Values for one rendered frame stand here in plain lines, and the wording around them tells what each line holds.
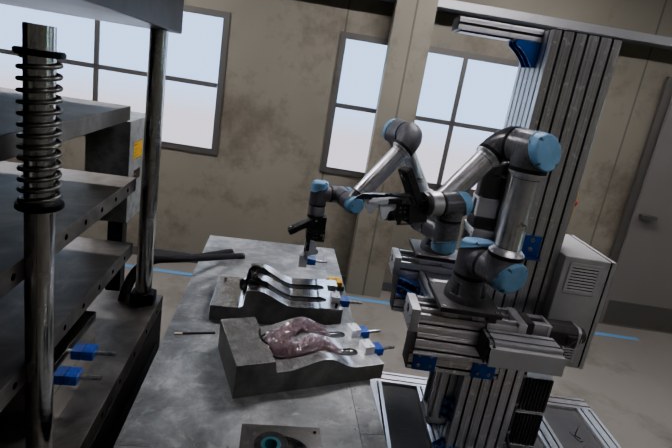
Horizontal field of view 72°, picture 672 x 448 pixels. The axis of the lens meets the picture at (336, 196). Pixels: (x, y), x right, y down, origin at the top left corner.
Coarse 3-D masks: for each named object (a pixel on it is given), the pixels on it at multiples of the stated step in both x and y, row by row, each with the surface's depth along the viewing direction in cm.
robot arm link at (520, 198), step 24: (504, 144) 149; (528, 144) 140; (552, 144) 140; (528, 168) 142; (552, 168) 141; (528, 192) 145; (504, 216) 150; (528, 216) 147; (504, 240) 150; (480, 264) 157; (504, 264) 149; (504, 288) 150
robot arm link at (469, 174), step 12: (504, 132) 150; (480, 144) 155; (492, 144) 152; (480, 156) 153; (492, 156) 152; (468, 168) 152; (480, 168) 152; (456, 180) 151; (468, 180) 151; (420, 228) 147
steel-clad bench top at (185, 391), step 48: (240, 240) 256; (192, 288) 194; (192, 336) 161; (144, 384) 134; (192, 384) 138; (336, 384) 148; (144, 432) 118; (192, 432) 120; (240, 432) 123; (336, 432) 128
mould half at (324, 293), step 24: (264, 264) 197; (216, 288) 185; (264, 288) 176; (288, 288) 190; (216, 312) 173; (240, 312) 174; (264, 312) 175; (288, 312) 176; (312, 312) 177; (336, 312) 178
